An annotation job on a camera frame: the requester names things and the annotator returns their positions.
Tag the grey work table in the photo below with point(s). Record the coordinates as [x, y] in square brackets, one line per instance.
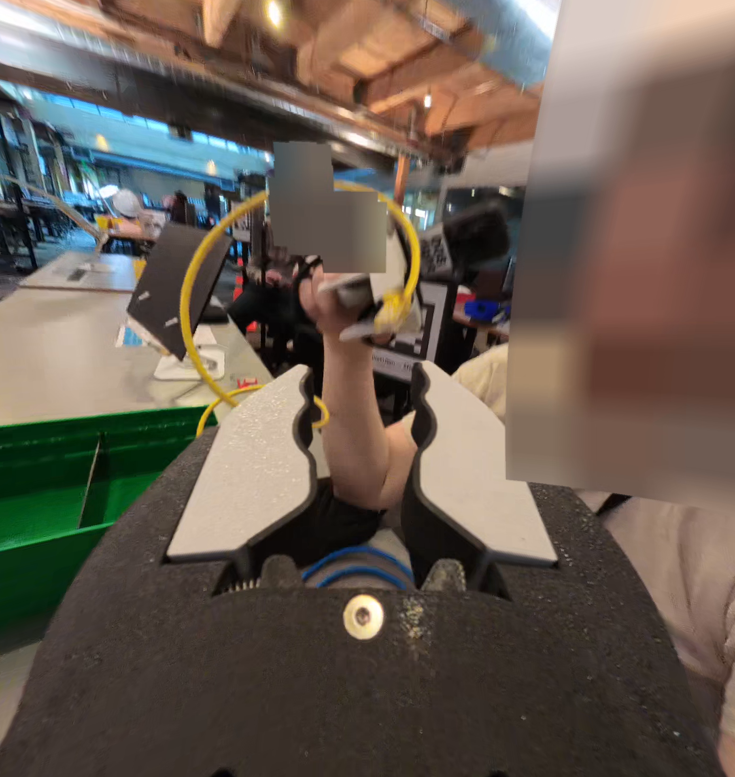
[82, 273]

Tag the white board stand base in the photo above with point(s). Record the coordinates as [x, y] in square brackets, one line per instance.
[191, 364]

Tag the green plastic bin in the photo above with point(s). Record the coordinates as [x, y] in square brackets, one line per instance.
[39, 473]

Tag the person's right hand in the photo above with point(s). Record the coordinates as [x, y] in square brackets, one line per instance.
[319, 303]

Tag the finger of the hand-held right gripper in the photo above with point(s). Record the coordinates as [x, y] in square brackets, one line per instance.
[364, 331]
[349, 290]

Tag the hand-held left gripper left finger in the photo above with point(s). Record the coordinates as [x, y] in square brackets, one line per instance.
[246, 473]

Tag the printed instruction board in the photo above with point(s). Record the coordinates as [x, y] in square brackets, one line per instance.
[179, 285]

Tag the black framed sign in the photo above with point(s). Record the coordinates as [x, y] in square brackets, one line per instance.
[431, 328]

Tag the person's right forearm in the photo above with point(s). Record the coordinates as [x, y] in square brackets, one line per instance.
[355, 425]

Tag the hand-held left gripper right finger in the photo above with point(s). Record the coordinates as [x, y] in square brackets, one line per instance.
[483, 479]

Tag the blue object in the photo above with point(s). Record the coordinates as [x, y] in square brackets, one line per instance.
[483, 309]

